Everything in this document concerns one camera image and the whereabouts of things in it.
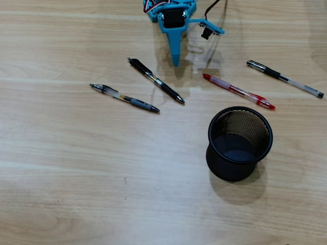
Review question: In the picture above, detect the blue gripper body black servo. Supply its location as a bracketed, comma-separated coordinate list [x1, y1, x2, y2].
[156, 0, 199, 30]

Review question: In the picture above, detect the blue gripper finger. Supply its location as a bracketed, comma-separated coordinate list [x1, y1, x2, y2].
[160, 26, 189, 68]

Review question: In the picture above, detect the black retractable pen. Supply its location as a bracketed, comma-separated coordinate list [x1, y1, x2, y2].
[127, 57, 186, 105]

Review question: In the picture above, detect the red retractable pen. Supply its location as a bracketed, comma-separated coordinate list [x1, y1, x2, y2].
[202, 73, 276, 111]

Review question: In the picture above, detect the clear pen with grey grip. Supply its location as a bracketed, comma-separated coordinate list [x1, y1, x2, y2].
[89, 83, 161, 113]

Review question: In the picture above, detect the clear gel pen black cap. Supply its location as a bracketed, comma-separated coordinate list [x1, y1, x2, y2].
[246, 60, 325, 99]

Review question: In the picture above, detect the black mesh pen holder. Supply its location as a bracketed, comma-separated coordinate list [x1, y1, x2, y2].
[205, 106, 274, 182]

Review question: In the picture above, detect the black camera cable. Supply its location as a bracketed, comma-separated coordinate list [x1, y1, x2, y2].
[203, 0, 221, 20]

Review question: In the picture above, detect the red white black servo wire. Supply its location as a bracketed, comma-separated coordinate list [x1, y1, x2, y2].
[143, 0, 171, 13]

